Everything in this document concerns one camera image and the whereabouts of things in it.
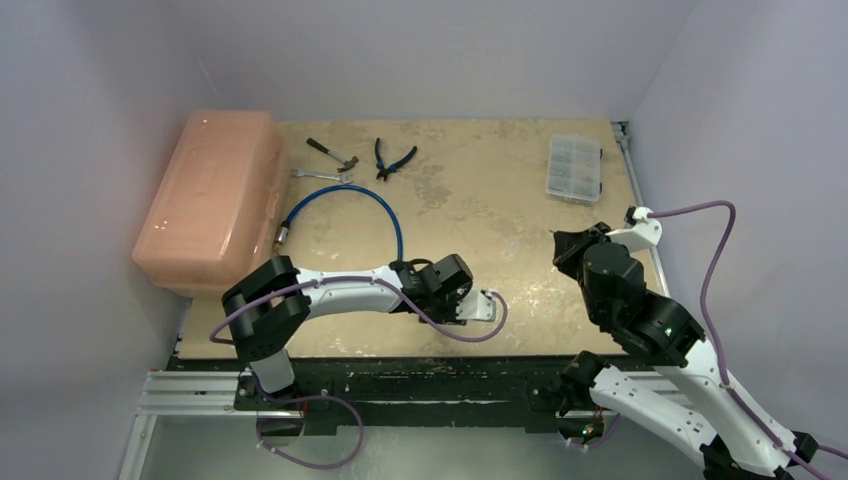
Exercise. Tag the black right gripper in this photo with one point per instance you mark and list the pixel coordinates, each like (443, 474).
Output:
(569, 245)

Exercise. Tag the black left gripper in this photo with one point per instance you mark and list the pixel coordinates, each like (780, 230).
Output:
(450, 315)

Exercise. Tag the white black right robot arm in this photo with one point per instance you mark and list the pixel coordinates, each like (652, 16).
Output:
(724, 431)

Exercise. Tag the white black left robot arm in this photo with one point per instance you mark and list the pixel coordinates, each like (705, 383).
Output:
(266, 308)

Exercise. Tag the clear plastic organizer box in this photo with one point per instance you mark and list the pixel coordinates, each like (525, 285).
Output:
(574, 169)

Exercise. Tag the black claw hammer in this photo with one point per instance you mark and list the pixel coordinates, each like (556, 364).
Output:
(346, 163)

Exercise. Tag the silver open-end wrench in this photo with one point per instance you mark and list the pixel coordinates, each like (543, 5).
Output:
(342, 178)

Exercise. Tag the pink translucent storage bin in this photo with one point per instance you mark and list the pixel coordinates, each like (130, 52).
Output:
(213, 218)

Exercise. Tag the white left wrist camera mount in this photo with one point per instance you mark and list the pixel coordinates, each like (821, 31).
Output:
(477, 305)

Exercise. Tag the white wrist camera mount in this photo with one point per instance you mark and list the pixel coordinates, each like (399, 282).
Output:
(640, 232)
(477, 305)

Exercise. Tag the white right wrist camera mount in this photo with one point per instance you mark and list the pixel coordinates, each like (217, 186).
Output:
(640, 232)

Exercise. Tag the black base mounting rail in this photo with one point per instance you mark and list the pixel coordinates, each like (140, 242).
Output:
(538, 394)

